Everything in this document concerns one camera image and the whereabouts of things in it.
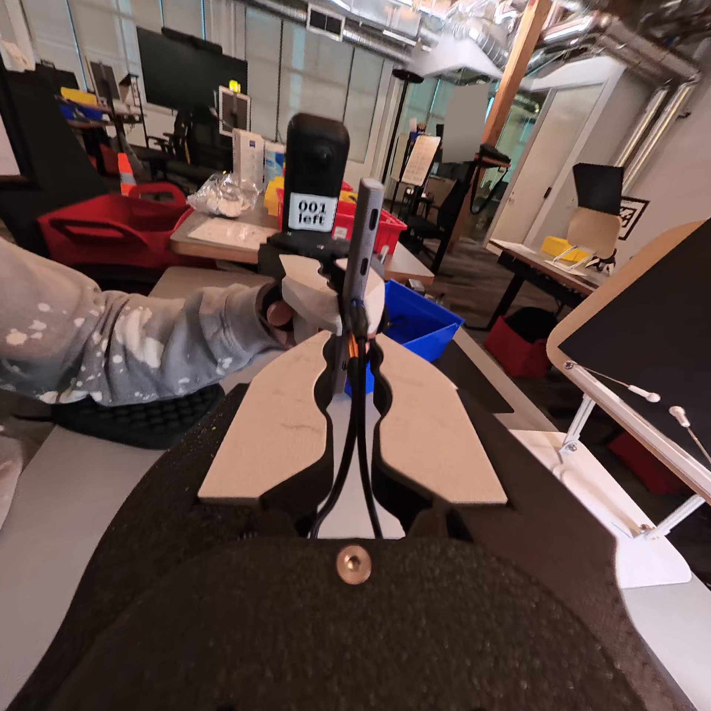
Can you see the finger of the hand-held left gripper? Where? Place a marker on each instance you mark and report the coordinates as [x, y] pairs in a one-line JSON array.
[[308, 300], [377, 300]]

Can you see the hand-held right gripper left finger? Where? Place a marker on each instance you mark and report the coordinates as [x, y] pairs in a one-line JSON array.
[[266, 439]]

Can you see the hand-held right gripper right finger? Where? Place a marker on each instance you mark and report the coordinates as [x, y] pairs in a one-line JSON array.
[[439, 439]]

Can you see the blue plastic bin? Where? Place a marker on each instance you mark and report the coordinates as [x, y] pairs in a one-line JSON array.
[[422, 327]]

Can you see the person's left forearm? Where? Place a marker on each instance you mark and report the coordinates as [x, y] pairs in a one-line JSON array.
[[139, 339]]

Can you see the person's left hand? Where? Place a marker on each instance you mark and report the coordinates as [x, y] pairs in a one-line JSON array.
[[280, 316]]

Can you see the blue white wipes canister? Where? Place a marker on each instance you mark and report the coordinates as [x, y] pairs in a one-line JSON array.
[[274, 161]]

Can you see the white cardboard box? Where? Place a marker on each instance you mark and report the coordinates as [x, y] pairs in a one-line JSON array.
[[248, 158]]

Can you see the crumpled clear plastic bag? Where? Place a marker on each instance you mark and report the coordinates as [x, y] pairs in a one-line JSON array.
[[222, 197]]

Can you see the black office chair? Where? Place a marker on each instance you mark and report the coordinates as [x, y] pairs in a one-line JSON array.
[[439, 222]]

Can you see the flip chart whiteboard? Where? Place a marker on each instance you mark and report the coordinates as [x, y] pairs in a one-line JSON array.
[[420, 161]]

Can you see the wooden side table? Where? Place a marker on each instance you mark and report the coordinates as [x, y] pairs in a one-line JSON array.
[[211, 254]]

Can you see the red fabric bag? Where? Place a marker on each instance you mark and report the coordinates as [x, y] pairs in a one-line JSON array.
[[516, 350], [639, 461]]

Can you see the black honeycomb wrist pad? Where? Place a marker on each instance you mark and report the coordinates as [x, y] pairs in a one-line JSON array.
[[139, 422]]

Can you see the black floor lamp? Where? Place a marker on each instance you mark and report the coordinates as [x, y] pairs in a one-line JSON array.
[[407, 74]]

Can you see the large black monitor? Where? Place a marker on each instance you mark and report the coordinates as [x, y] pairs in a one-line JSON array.
[[189, 72]]

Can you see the orange traffic cone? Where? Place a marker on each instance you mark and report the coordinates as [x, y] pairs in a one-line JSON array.
[[126, 175]]

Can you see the yellow plastic bin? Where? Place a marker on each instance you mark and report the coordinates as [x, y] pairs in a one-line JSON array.
[[558, 247]]

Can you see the white door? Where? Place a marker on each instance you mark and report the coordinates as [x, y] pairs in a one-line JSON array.
[[544, 166]]

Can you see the black panel on white stand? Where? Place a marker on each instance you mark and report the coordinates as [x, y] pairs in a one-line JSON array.
[[655, 333]]

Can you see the small black panel stand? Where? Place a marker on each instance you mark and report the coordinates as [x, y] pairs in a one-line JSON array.
[[597, 189]]

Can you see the small framed marker sign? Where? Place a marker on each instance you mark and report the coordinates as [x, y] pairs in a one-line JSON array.
[[633, 216]]

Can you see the large black board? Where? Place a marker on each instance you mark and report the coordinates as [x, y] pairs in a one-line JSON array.
[[44, 166]]

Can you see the wooden post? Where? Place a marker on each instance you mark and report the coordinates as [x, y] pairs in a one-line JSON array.
[[514, 72]]

